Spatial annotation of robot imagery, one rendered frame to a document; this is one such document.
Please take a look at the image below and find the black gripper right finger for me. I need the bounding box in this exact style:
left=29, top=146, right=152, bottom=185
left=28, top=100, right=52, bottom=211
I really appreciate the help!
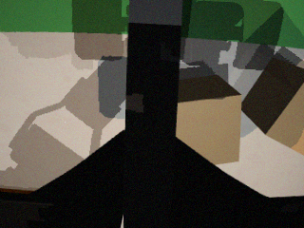
left=170, top=137, right=304, bottom=228

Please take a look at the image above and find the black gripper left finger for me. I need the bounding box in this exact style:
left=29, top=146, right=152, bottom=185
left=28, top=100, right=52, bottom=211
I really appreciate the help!
left=0, top=130, right=125, bottom=228

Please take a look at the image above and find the green flat mat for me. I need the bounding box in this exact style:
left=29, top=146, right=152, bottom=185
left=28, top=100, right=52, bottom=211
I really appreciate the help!
left=0, top=0, right=304, bottom=49

